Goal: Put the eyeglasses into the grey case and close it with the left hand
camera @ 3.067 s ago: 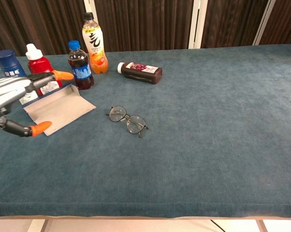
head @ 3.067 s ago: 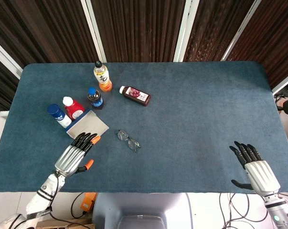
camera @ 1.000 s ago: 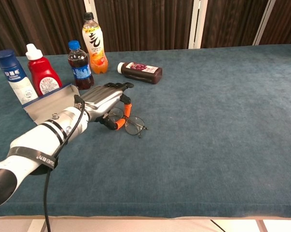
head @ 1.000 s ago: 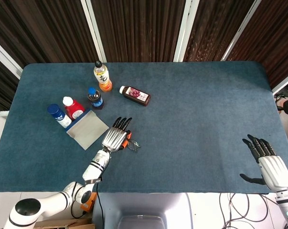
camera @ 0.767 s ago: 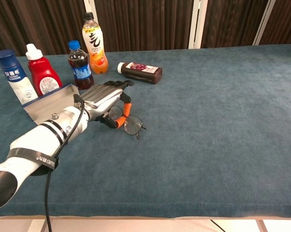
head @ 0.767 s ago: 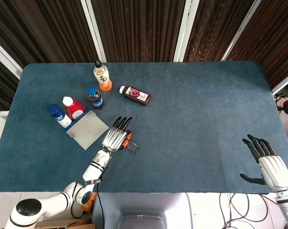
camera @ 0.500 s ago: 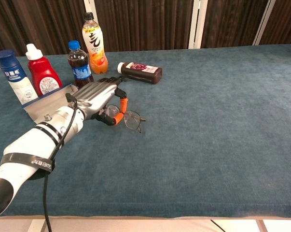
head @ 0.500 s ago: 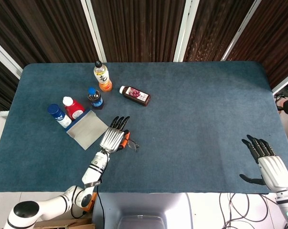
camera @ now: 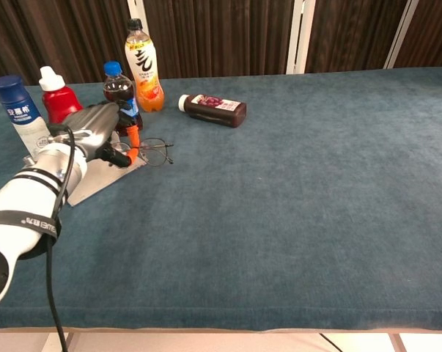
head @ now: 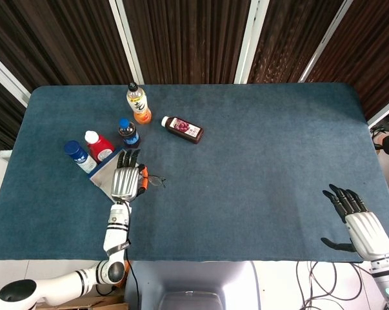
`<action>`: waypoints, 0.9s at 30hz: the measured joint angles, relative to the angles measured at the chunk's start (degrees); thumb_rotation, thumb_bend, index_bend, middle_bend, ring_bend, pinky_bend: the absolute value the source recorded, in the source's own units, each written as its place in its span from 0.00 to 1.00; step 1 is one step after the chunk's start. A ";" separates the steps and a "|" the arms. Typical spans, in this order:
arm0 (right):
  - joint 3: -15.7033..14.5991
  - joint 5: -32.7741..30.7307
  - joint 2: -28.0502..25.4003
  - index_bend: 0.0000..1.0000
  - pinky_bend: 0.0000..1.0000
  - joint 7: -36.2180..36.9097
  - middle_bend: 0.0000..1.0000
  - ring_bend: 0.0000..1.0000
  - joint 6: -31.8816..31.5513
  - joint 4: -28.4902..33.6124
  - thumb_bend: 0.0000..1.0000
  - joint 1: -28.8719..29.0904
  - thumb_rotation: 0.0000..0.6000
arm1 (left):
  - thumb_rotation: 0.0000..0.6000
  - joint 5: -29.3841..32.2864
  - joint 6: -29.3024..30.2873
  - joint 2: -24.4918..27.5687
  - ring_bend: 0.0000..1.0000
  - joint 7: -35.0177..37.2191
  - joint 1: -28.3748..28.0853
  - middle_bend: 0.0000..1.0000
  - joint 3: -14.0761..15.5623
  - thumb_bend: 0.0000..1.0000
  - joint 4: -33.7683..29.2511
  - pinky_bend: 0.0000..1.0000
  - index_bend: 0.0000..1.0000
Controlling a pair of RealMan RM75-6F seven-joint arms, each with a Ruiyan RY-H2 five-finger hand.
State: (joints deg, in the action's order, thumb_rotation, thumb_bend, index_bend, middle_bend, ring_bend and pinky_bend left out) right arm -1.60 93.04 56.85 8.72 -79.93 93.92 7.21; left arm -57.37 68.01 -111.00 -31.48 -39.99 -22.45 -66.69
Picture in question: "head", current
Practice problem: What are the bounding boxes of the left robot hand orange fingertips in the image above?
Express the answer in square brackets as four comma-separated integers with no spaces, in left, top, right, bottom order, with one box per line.
[111,149,149,203]

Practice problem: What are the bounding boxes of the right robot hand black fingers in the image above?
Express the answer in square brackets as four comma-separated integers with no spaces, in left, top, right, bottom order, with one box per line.
[321,183,389,262]

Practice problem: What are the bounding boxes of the blue-edged grey box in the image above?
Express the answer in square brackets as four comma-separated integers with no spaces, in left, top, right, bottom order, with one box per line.
[86,147,143,203]

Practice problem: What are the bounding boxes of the thin-framed eyeglasses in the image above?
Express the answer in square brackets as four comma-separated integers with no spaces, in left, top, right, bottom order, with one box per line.
[141,174,167,189]

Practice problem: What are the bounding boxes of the white bottle blue cap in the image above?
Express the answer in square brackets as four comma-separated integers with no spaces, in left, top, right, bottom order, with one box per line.
[63,140,98,174]

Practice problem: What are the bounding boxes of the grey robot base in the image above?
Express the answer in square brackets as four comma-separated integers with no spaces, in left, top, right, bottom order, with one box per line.
[125,260,262,310]

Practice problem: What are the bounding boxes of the red bottle white cap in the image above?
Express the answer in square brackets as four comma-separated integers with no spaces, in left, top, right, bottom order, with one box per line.
[84,130,115,163]

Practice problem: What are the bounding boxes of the dark soda bottle blue cap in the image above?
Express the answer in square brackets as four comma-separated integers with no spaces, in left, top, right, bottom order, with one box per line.
[117,118,141,149]

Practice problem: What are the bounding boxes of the yellow orange drink bottle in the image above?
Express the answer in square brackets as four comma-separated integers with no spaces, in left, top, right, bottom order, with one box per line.
[126,82,152,125]

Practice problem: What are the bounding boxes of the dark purple juice bottle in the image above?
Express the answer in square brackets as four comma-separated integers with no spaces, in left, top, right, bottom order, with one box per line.
[161,116,205,145]

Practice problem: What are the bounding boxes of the blue table cloth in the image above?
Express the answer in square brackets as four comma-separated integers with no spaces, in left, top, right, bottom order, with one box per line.
[0,83,389,262]

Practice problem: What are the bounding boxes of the cardboard box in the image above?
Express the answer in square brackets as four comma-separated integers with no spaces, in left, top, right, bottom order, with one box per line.
[35,292,129,310]

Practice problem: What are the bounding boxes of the black floor cables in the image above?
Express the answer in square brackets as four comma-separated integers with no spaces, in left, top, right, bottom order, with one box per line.
[295,260,375,310]

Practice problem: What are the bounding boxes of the black looped cable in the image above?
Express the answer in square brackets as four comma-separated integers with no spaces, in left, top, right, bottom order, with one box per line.
[95,284,117,296]

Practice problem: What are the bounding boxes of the white partition post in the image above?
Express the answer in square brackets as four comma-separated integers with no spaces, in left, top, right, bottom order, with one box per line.
[0,48,32,107]
[297,0,355,83]
[108,0,145,85]
[367,96,389,130]
[234,0,270,85]

